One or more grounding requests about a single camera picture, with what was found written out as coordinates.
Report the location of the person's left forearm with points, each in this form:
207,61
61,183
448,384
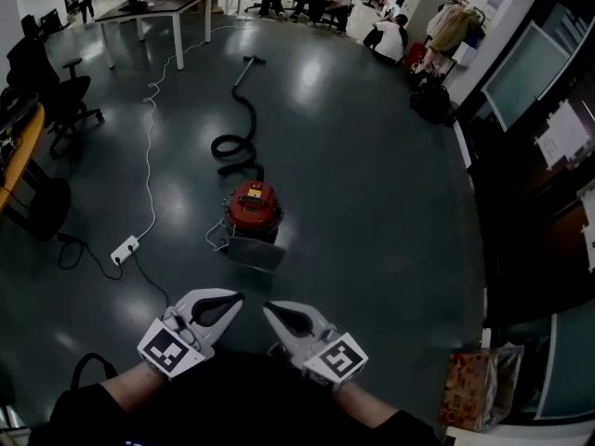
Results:
130,386

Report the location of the person's right forearm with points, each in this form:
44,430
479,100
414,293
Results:
367,402

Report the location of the dark-topped table with white legs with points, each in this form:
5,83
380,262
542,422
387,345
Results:
158,3

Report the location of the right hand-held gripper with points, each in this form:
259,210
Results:
337,360

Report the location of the red vacuum cleaner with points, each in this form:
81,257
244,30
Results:
251,205

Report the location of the white paper sheet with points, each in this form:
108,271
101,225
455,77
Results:
588,221
564,135

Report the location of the white-framed glass panel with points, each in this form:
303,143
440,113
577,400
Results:
525,72

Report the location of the round wooden table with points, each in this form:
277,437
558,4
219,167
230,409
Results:
46,207

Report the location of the rack of hanging clothes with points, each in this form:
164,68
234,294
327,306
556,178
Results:
453,28

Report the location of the black office chair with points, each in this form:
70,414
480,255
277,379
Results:
65,95

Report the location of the metal vacuum wand with nozzle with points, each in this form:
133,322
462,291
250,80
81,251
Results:
244,70

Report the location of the person's black clothing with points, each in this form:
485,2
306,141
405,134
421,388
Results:
241,402

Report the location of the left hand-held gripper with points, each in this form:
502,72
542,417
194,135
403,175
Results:
169,351

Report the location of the white power strip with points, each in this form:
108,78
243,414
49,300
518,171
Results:
125,250

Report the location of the clear plastic bag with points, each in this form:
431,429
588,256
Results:
507,384

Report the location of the black backpack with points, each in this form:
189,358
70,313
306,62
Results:
430,98

